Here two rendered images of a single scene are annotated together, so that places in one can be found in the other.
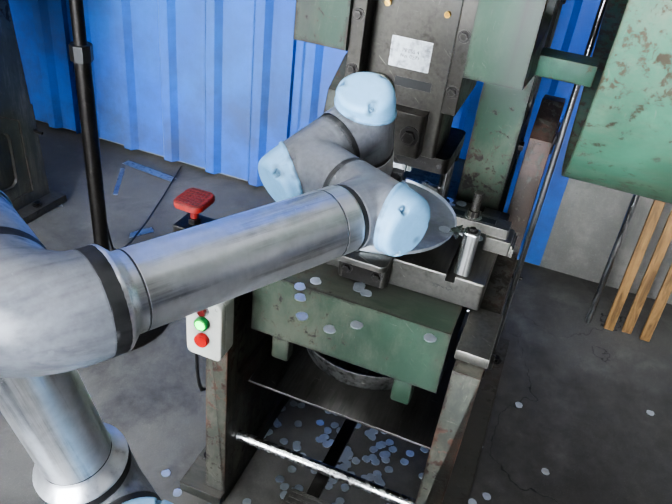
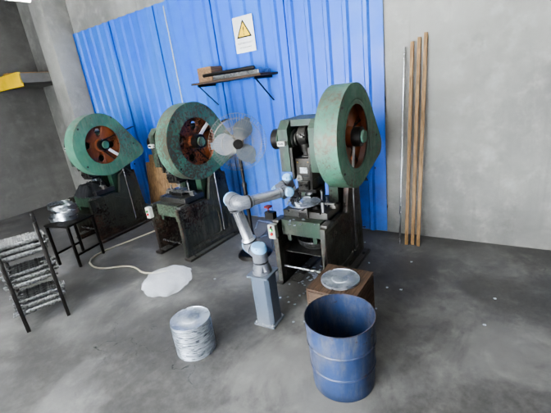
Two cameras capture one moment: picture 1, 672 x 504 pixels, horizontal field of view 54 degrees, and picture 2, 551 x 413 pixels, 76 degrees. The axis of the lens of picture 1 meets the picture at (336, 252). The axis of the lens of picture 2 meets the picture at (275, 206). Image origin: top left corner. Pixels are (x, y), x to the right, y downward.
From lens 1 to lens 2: 1.99 m
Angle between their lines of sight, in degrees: 22
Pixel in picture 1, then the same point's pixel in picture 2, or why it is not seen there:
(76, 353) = (246, 205)
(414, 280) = (314, 215)
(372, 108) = (287, 178)
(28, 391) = (241, 220)
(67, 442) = (246, 230)
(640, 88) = (322, 167)
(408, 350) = (313, 229)
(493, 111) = not seen: hidden behind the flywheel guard
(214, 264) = (261, 196)
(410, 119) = (305, 182)
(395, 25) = (299, 165)
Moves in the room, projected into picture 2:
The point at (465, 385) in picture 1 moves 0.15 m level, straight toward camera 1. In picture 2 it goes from (322, 232) to (314, 239)
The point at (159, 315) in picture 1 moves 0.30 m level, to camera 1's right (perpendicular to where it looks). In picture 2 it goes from (255, 201) to (296, 201)
